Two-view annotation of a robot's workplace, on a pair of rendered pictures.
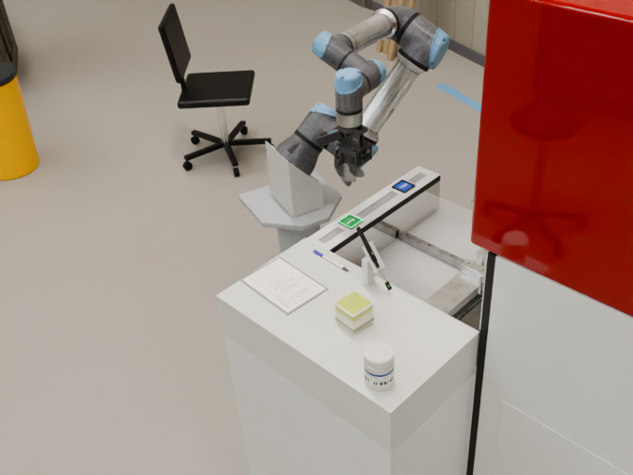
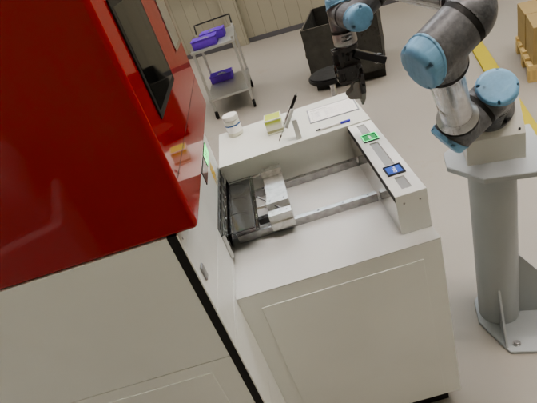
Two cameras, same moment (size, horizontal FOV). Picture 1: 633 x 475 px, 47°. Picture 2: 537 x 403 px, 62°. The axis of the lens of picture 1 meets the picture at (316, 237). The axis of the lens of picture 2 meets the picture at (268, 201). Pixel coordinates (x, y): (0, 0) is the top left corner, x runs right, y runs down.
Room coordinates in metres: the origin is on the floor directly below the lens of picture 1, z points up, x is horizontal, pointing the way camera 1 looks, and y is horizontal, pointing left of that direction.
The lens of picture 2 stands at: (2.65, -1.38, 1.71)
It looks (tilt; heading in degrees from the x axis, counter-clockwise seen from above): 31 degrees down; 138
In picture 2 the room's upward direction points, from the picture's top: 20 degrees counter-clockwise
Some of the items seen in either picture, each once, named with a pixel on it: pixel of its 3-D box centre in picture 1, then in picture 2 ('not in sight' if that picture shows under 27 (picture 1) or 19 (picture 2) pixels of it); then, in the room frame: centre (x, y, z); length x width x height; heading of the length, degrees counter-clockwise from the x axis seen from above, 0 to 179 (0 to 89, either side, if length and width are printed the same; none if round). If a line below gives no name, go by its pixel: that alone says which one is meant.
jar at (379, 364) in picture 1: (379, 366); (232, 124); (1.20, -0.12, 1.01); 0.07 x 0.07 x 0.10
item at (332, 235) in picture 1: (377, 222); (384, 169); (1.95, -0.20, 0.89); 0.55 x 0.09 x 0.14; 133
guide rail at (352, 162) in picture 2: not in sight; (295, 181); (1.58, -0.25, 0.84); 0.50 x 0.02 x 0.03; 43
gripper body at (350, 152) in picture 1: (352, 142); (348, 63); (1.85, -0.12, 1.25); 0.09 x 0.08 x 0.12; 43
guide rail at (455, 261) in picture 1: (462, 265); (307, 217); (1.77, -0.45, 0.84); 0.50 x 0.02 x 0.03; 43
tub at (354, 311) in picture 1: (354, 312); (274, 123); (1.41, -0.08, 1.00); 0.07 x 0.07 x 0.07; 38
